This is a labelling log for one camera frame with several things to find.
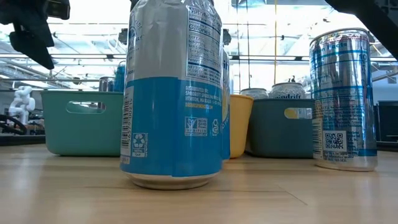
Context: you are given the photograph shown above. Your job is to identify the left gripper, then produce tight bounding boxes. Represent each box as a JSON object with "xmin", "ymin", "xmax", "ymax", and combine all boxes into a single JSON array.
[{"xmin": 0, "ymin": 0, "xmax": 55, "ymax": 70}]

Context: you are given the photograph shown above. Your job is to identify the slim silver blue energy can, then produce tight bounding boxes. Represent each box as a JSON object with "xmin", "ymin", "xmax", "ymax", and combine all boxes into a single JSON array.
[
  {"xmin": 113, "ymin": 60, "xmax": 126, "ymax": 93},
  {"xmin": 309, "ymin": 27, "xmax": 379, "ymax": 172},
  {"xmin": 98, "ymin": 76, "xmax": 116, "ymax": 93}
]

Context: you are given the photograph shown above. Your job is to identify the teal plastic bin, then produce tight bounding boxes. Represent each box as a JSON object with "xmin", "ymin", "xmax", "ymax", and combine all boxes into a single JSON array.
[{"xmin": 40, "ymin": 90, "xmax": 125, "ymax": 157}]

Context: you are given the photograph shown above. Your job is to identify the white blue sparkling water can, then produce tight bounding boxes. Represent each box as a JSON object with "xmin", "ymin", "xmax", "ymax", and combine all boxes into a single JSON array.
[
  {"xmin": 119, "ymin": 0, "xmax": 223, "ymax": 191},
  {"xmin": 269, "ymin": 82, "xmax": 307, "ymax": 100},
  {"xmin": 221, "ymin": 46, "xmax": 232, "ymax": 161},
  {"xmin": 239, "ymin": 88, "xmax": 269, "ymax": 100}
]

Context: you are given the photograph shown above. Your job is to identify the yellow plastic bin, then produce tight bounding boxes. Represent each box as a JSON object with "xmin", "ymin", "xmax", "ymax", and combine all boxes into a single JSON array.
[{"xmin": 229, "ymin": 94, "xmax": 254, "ymax": 159}]

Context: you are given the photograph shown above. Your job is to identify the dark blue plastic bin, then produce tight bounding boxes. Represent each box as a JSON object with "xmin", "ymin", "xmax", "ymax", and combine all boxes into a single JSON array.
[{"xmin": 245, "ymin": 98, "xmax": 315, "ymax": 159}]

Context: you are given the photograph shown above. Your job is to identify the black screen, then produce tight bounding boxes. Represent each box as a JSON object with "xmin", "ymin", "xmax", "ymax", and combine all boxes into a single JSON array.
[{"xmin": 377, "ymin": 100, "xmax": 398, "ymax": 143}]

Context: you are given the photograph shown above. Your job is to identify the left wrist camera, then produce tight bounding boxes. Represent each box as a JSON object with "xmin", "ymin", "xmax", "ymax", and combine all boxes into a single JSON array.
[{"xmin": 46, "ymin": 0, "xmax": 71, "ymax": 20}]

